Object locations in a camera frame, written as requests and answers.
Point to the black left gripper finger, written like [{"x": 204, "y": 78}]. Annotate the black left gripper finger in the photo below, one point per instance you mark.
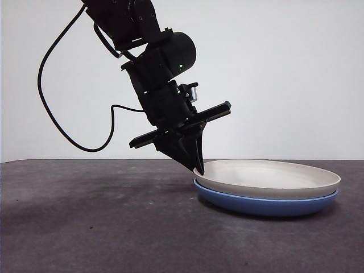
[
  {"x": 179, "y": 148},
  {"x": 200, "y": 148}
]

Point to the white round plate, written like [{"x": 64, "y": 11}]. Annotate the white round plate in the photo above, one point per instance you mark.
[{"x": 270, "y": 177}]

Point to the blue round plate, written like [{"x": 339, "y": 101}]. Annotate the blue round plate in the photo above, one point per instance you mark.
[{"x": 264, "y": 206}]

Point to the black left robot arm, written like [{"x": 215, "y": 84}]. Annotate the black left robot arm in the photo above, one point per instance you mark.
[{"x": 159, "y": 57}]

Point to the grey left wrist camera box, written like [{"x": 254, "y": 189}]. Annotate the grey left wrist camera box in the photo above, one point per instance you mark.
[{"x": 193, "y": 94}]

